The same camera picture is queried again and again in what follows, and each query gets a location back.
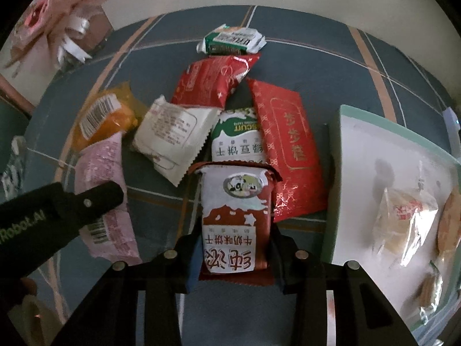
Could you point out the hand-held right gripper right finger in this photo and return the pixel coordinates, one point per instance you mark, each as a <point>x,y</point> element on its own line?
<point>282,263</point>

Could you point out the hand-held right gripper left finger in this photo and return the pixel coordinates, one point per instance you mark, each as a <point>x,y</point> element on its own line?
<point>192,259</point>

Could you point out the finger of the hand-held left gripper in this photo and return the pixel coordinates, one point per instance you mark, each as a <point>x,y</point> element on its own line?
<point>90,202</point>

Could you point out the pink snack packet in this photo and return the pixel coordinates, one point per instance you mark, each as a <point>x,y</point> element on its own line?
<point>104,165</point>

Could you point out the red and white biscuit packet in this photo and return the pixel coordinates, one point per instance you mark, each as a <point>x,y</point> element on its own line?
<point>234,223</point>

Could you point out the orange cake packet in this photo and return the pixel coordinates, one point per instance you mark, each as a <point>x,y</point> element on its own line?
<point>119,115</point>

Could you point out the white serrated snack packet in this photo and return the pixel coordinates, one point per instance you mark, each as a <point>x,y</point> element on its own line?
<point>169,133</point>

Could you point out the large red cake packet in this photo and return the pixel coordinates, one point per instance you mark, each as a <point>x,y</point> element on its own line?
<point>288,151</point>

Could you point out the white box with teal rim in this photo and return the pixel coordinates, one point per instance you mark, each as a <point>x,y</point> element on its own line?
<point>363,173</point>

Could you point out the clear white pastry packet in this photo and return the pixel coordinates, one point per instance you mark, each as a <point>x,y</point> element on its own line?
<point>403,220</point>

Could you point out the green and white biscuit packet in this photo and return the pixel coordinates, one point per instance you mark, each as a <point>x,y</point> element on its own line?
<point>236,137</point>

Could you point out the round cake clear packet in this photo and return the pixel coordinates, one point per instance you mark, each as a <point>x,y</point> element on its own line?
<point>430,288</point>

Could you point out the orange and white snack packet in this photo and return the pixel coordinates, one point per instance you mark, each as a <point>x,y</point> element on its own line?
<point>450,223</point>

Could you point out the blue floral printed packet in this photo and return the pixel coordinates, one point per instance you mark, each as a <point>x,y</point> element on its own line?
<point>14,173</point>

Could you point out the dark green panel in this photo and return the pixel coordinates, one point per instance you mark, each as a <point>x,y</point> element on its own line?
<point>9,126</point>

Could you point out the small red snack packet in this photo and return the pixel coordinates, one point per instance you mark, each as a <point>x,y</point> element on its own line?
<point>209,79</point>

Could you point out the pink flower bouquet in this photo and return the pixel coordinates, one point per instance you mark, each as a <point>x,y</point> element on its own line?
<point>54,14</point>

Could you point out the green and white snack packet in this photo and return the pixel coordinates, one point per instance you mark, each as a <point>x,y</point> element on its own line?
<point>232,39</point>

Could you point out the white power strip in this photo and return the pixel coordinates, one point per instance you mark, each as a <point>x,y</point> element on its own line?
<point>453,122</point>

